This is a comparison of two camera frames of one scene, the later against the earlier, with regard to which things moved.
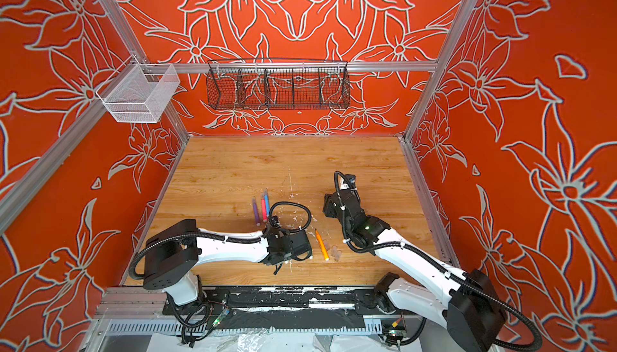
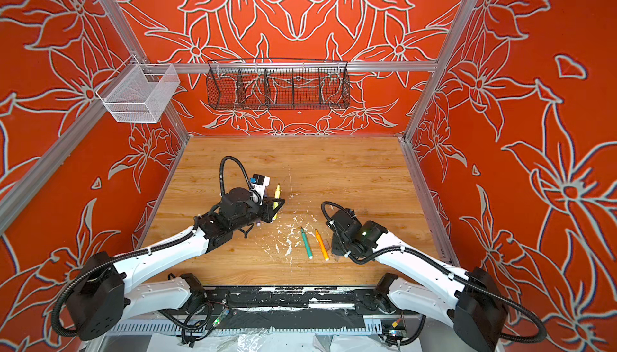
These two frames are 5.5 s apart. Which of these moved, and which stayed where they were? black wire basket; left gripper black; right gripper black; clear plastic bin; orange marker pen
Moved: right gripper black; left gripper black
Stayed: orange marker pen; black wire basket; clear plastic bin
